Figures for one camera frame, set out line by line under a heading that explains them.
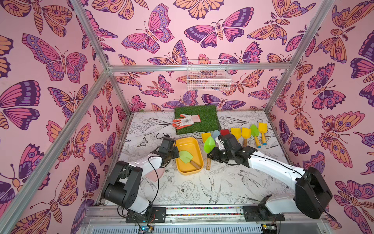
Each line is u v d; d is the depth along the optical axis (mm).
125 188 443
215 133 1054
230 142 641
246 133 1042
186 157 931
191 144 990
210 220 729
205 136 1056
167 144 729
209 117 1130
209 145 852
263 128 1091
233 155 633
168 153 712
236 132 1068
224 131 1070
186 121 1091
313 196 416
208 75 948
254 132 1066
